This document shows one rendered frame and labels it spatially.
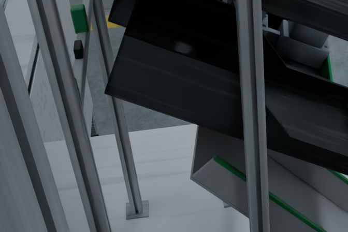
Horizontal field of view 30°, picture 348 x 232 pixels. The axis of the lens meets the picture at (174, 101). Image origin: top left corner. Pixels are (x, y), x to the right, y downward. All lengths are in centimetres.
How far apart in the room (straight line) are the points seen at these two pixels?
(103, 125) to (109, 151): 151
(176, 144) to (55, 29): 75
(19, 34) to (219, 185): 112
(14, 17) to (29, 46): 18
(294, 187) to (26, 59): 94
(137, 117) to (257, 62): 223
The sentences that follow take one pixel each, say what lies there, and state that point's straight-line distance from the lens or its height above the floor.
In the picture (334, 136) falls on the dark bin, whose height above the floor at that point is 120.
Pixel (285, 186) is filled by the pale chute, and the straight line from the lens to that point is 84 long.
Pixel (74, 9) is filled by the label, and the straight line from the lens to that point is 74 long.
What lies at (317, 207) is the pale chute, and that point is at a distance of 87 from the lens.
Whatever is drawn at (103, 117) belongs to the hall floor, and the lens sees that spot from 283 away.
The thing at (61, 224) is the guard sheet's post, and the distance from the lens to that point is 16.
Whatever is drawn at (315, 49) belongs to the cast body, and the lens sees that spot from 84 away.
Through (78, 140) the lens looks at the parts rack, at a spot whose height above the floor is 129.
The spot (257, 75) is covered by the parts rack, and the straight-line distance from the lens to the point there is 58.
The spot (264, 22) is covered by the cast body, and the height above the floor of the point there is 126.
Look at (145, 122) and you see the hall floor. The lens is 276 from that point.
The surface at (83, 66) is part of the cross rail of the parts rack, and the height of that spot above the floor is 131.
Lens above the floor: 167
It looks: 36 degrees down
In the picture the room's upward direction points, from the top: 8 degrees counter-clockwise
